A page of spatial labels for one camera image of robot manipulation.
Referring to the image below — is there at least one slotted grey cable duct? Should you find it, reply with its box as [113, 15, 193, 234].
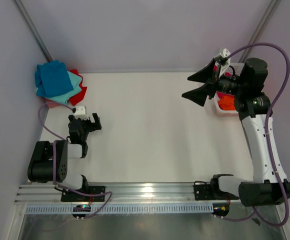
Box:
[25, 202, 213, 215]

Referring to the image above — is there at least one left corner aluminium post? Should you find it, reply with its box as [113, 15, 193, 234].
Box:
[12, 0, 53, 62]

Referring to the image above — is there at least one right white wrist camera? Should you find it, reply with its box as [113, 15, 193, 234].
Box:
[213, 48, 231, 76]

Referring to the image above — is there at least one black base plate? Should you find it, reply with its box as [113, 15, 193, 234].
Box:
[193, 181, 239, 201]
[60, 185, 106, 203]

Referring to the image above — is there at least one right black controller board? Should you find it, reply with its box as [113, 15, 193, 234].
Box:
[212, 203, 230, 217]

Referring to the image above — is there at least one black controller board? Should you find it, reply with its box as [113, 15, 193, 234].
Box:
[71, 204, 91, 219]
[212, 203, 230, 217]

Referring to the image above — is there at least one corner aluminium post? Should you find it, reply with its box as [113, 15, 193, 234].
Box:
[238, 0, 282, 63]
[12, 0, 53, 62]

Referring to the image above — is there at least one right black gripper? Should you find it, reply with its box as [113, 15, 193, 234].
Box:
[182, 57, 247, 106]

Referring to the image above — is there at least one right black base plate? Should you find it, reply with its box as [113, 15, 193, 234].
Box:
[193, 181, 239, 201]

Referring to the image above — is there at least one pink folded t shirt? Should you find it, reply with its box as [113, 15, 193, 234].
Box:
[44, 98, 60, 109]

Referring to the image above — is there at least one magenta t shirt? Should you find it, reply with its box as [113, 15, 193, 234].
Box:
[213, 65, 232, 99]

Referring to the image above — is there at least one teal folded t shirt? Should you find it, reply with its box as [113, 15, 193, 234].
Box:
[50, 70, 83, 105]

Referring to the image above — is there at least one red folded t shirt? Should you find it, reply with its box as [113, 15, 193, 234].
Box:
[69, 69, 88, 106]

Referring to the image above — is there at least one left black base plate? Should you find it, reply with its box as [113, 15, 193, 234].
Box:
[60, 185, 106, 203]

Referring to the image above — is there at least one blue folded t shirt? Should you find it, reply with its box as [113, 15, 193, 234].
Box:
[34, 60, 74, 98]

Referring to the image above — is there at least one aluminium front rail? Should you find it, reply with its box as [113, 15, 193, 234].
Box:
[14, 182, 240, 204]

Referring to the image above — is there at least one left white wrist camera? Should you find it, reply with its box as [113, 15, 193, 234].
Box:
[73, 105, 89, 121]

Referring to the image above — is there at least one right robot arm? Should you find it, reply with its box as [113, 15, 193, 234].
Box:
[182, 58, 290, 207]

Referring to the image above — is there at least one right corner aluminium post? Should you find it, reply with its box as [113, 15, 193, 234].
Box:
[238, 0, 282, 63]

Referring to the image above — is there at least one orange t shirt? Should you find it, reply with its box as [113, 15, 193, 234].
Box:
[217, 95, 236, 111]

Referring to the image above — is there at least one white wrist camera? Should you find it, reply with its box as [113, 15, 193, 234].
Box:
[73, 105, 89, 121]
[213, 48, 231, 76]

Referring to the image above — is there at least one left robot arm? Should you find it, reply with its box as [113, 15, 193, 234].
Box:
[27, 113, 102, 201]

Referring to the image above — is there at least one left black controller board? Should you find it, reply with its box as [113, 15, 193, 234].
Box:
[71, 204, 91, 219]

